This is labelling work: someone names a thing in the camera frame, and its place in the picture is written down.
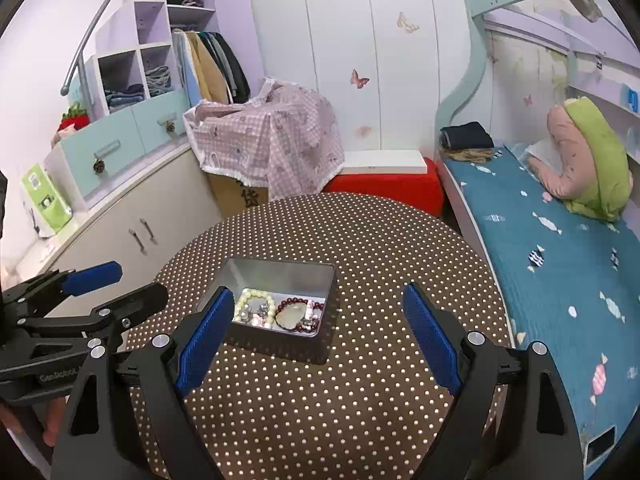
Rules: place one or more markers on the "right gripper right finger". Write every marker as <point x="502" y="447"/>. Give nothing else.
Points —
<point x="511" y="417"/>

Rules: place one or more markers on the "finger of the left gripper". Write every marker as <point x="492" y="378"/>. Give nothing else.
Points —
<point x="75" y="282"/>
<point x="34" y="331"/>

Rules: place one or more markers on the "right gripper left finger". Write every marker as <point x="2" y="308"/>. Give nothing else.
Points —
<point x="99" y="436"/>

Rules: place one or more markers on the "person's left hand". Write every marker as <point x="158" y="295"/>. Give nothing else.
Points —
<point x="20" y="420"/>

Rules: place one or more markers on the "green white package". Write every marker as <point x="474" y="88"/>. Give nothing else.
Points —
<point x="45" y="206"/>

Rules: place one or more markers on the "beige curved cabinet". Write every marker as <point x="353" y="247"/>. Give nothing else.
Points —
<point x="141" y="226"/>

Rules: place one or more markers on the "light blue drawer unit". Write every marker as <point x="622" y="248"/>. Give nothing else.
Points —
<point x="85" y="161"/>

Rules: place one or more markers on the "blue patterned bed sheet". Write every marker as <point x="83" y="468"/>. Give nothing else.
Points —
<point x="571" y="282"/>

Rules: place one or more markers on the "cardboard box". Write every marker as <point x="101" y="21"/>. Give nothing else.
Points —
<point x="233" y="197"/>

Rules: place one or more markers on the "grey metal tin box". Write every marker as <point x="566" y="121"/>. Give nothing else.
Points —
<point x="285" y="309"/>

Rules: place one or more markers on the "purple open shelf unit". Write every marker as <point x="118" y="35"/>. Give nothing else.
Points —
<point x="126" y="56"/>

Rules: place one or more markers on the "red storage stool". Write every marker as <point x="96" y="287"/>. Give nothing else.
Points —
<point x="422" y="191"/>

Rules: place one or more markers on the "pink green plush toy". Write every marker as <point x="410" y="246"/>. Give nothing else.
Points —
<point x="594" y="179"/>

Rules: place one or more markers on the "pink checkered cover cloth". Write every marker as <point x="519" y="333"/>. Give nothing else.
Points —
<point x="285" y="140"/>

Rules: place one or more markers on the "hanging clothes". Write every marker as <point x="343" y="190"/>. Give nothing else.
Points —
<point x="208" y="68"/>

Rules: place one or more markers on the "folded dark clothes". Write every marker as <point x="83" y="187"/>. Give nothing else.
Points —
<point x="466" y="143"/>

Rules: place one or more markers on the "white wardrobe doors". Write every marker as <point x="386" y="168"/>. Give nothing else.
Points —
<point x="384" y="65"/>

